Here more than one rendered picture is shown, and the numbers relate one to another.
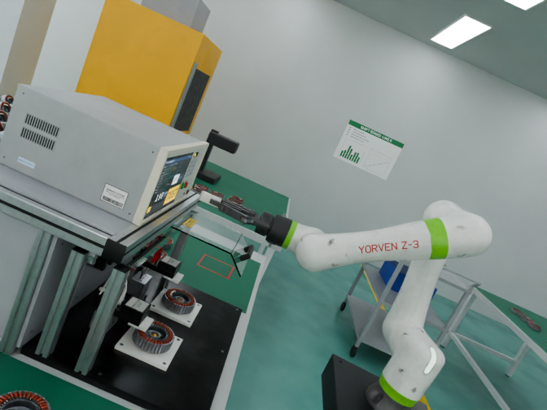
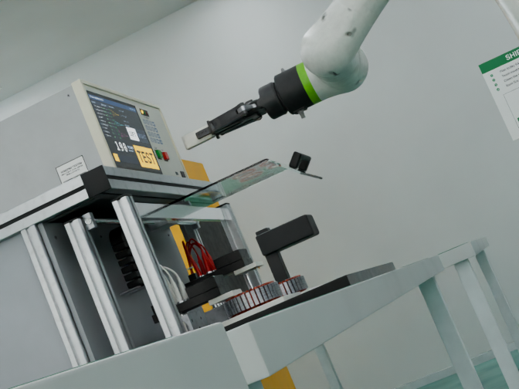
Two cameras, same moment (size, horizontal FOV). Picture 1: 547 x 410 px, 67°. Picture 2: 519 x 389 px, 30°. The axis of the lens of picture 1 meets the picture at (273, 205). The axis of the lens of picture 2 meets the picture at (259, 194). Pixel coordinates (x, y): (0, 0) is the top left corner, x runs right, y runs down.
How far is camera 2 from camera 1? 1.13 m
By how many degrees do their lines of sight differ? 23
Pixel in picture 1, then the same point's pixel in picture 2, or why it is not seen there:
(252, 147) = (385, 256)
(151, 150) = (66, 96)
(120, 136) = (31, 113)
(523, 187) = not seen: outside the picture
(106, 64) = not seen: hidden behind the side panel
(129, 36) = not seen: hidden behind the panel
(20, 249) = (23, 272)
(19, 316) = (73, 339)
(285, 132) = (406, 184)
